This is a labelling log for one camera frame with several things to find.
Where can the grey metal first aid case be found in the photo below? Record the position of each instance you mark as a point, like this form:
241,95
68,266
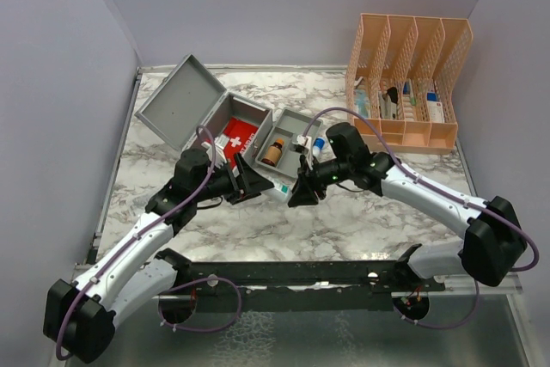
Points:
190,96

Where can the grey plastic divider tray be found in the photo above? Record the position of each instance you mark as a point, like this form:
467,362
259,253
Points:
288,126

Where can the white blue gauze roll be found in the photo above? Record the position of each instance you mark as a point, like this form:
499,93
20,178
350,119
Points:
318,146

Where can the peach plastic file organizer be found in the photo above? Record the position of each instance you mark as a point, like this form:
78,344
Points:
400,79

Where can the red first aid kit pouch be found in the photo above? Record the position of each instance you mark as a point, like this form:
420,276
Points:
235,138

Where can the brown bottle orange cap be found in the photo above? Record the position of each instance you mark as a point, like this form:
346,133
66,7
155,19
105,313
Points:
273,153

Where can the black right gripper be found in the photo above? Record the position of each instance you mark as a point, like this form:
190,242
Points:
303,192

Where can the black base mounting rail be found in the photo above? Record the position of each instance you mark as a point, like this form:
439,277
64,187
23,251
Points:
284,286

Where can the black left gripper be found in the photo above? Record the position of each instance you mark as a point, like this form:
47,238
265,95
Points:
249,182

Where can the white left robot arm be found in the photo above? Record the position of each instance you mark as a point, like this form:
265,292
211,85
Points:
82,316

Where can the white bottle green label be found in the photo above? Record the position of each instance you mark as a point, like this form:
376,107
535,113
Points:
279,192

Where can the clear printed leaflet packet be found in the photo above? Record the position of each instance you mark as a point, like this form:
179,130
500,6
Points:
138,203

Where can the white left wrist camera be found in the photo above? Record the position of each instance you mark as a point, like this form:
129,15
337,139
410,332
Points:
215,151

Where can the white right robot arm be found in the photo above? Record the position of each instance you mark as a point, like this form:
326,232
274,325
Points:
489,243

